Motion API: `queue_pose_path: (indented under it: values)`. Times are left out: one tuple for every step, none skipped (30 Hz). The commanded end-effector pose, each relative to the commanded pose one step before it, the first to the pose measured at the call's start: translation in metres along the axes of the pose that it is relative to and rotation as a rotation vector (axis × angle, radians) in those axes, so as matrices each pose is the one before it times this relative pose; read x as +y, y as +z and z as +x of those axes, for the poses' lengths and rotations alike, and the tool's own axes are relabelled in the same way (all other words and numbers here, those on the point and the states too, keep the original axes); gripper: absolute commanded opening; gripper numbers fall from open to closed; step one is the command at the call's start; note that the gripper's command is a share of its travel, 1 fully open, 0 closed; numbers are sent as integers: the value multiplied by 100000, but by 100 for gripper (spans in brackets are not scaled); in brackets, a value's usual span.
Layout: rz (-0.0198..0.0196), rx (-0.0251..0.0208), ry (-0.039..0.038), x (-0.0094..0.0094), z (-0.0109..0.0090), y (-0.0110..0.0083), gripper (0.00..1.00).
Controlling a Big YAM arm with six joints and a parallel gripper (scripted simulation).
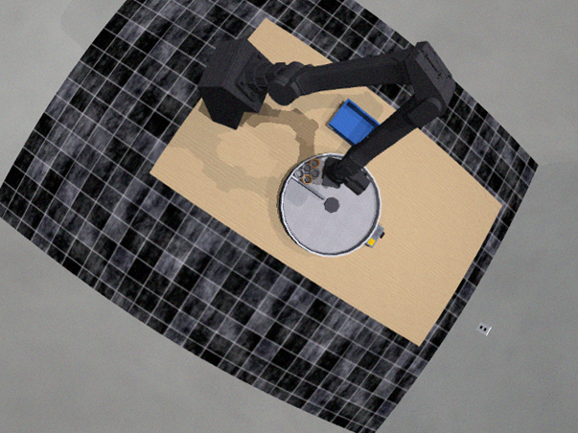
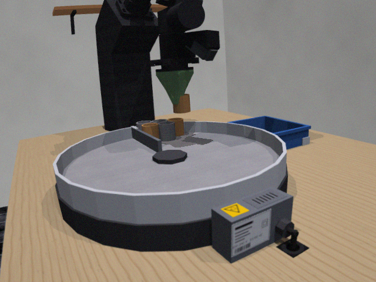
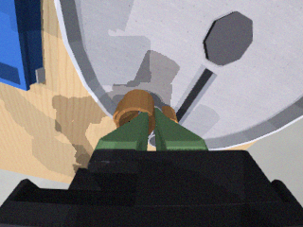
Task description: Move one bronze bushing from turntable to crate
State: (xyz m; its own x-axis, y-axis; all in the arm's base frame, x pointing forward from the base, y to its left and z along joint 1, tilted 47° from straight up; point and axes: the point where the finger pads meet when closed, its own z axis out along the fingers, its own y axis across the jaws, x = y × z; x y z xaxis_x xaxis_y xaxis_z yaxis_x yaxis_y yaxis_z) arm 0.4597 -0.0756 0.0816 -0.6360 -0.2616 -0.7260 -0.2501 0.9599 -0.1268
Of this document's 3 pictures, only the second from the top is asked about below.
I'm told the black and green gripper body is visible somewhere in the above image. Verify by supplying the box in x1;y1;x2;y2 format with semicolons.
147;32;199;72

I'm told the blue crate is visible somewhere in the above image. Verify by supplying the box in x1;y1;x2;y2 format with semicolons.
228;116;311;150

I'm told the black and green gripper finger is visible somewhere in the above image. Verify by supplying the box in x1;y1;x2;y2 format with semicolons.
156;70;185;105
167;69;194;96

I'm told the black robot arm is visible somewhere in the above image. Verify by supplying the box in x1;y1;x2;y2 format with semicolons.
115;0;220;61

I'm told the bronze bushing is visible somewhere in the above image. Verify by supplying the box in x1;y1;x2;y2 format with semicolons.
173;94;190;113
142;123;159;139
167;117;184;136

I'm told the grey round turntable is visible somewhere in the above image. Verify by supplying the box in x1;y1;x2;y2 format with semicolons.
53;121;309;263

